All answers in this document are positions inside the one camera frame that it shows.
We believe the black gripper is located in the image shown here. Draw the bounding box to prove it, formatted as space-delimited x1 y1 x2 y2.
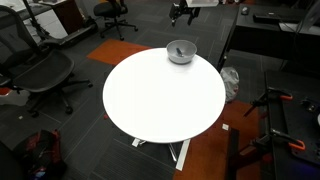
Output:
169 0 200 27

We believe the teal and silver marker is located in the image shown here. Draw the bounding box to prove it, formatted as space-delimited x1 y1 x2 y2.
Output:
176 48 184 57

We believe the grey bowl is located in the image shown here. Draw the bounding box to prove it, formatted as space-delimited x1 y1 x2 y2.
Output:
166 40 197 64

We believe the round white table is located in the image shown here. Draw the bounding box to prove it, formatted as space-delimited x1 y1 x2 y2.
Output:
103 48 225 143

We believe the dark desk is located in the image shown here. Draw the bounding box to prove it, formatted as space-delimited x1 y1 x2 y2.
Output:
217 4 320 70

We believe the orange black clamp upper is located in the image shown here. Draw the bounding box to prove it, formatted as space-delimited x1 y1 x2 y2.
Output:
244 87 293 117

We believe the orange black clamp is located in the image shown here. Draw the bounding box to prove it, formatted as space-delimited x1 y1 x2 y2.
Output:
244 87 293 117
249 128 306 152

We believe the white table base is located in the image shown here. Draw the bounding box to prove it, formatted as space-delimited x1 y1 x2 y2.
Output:
131 137 192 172

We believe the orange black clamp lower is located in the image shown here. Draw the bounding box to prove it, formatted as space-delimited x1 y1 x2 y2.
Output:
249 128 306 152

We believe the black mesh office chair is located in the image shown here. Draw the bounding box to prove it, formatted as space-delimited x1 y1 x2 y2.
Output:
0 5 93 117

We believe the red black bag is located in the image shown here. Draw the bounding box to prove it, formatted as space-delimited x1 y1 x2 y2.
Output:
13 129 67 180

